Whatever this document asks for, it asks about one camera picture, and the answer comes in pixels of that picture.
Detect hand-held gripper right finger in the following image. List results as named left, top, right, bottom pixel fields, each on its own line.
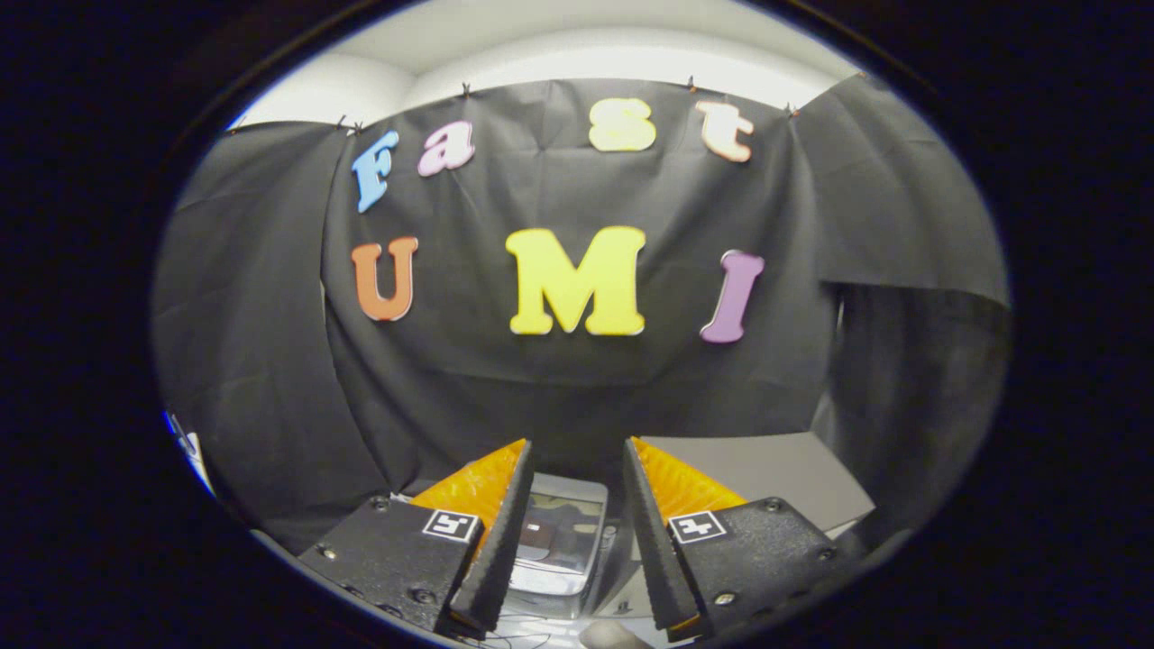
left=622, top=436, right=839, bottom=643

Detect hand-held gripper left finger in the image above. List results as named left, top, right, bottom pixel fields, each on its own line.
left=298, top=438, right=535, bottom=636

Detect small dark washing machine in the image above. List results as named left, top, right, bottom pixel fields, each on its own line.
left=505, top=473, right=632, bottom=623

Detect grey cabinet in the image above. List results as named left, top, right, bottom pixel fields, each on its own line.
left=595, top=431, right=875, bottom=623

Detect black backdrop cloth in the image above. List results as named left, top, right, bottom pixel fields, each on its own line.
left=149, top=72, right=1011, bottom=555

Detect thin black cables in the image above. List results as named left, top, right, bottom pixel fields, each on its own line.
left=478, top=626, right=551, bottom=649

